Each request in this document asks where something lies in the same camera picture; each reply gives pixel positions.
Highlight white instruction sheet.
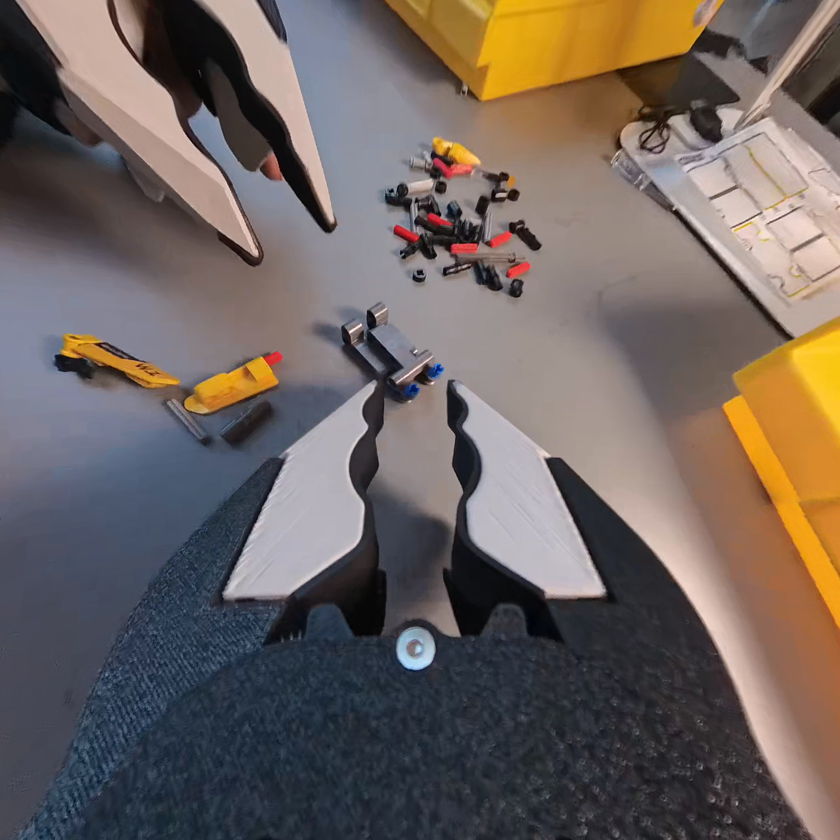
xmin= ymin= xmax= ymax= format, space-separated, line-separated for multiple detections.
xmin=617 ymin=119 xmax=840 ymax=336

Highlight black cable coil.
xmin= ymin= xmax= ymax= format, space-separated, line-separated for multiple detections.
xmin=637 ymin=99 xmax=725 ymax=152

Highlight grey desk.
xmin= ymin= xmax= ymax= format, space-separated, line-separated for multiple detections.
xmin=0 ymin=0 xmax=840 ymax=840

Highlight yellow angled brick piece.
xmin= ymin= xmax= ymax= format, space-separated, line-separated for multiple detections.
xmin=56 ymin=334 xmax=181 ymax=391

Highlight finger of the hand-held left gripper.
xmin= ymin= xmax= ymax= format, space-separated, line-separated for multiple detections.
xmin=16 ymin=0 xmax=266 ymax=266
xmin=155 ymin=0 xmax=338 ymax=235

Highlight scattered small building pieces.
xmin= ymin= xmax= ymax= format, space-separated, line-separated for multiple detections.
xmin=385 ymin=136 xmax=542 ymax=296

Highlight grey brick assembly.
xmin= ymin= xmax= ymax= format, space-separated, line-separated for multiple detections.
xmin=342 ymin=302 xmax=445 ymax=399

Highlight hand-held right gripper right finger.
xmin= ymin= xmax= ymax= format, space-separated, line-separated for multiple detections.
xmin=447 ymin=381 xmax=607 ymax=602

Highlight yellow plastic bin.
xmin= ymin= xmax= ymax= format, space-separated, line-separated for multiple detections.
xmin=388 ymin=0 xmax=723 ymax=102
xmin=722 ymin=315 xmax=840 ymax=631

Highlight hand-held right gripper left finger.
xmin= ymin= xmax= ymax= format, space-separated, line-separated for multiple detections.
xmin=221 ymin=381 xmax=385 ymax=605

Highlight yellow brick arm piece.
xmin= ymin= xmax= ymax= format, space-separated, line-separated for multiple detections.
xmin=184 ymin=351 xmax=283 ymax=414

